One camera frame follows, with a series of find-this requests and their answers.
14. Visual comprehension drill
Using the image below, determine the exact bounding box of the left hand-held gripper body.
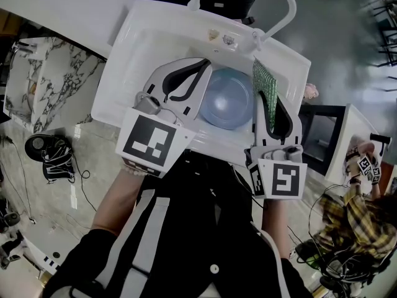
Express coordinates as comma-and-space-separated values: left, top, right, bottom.
115, 91, 198, 179

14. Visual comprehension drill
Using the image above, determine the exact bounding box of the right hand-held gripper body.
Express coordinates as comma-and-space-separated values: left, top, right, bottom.
244, 144, 308, 200

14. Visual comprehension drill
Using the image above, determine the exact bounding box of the blue plate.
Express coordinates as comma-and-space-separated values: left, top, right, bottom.
198, 67, 255, 131

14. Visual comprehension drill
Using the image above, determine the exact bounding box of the green scrubber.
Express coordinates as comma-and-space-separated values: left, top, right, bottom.
252, 59, 278, 133

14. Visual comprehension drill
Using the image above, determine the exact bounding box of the person's right forearm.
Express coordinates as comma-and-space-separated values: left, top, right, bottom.
261, 196, 292, 259

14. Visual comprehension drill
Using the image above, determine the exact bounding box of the person's left forearm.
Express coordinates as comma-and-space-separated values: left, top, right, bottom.
91, 165, 147, 237

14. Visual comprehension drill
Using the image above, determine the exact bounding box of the white plastic sink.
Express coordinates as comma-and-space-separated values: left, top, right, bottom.
91, 0, 312, 168

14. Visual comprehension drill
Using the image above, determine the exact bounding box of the pink soft object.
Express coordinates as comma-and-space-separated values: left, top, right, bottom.
303, 83, 319, 101

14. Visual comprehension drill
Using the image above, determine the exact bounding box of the small white table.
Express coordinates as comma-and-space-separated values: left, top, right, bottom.
323, 103, 381, 183

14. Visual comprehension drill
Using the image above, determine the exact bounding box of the black jacket with white stripes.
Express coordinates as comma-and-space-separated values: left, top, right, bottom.
42, 150, 314, 298

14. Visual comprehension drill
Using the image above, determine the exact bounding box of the marble pattern cabinet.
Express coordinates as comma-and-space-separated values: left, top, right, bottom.
2, 35, 108, 133

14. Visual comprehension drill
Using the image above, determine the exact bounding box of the white counter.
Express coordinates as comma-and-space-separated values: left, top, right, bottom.
0, 0, 138, 59

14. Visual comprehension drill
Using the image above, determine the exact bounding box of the white curved faucet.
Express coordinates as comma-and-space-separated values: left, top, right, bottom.
187, 0, 297, 52

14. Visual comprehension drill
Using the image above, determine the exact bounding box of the row of dark chairs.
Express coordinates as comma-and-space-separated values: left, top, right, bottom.
356, 0, 397, 80

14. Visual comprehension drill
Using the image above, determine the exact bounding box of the black frame stand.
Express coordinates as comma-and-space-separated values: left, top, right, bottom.
298, 104, 347, 176

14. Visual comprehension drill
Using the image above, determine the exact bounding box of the white beaded bracelet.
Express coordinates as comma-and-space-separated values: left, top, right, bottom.
120, 163, 147, 177

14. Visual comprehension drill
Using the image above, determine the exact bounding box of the thin black cable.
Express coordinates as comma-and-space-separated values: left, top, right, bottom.
0, 135, 98, 226

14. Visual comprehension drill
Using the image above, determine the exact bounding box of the black strapped headset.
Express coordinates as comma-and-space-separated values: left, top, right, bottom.
24, 133, 77, 184

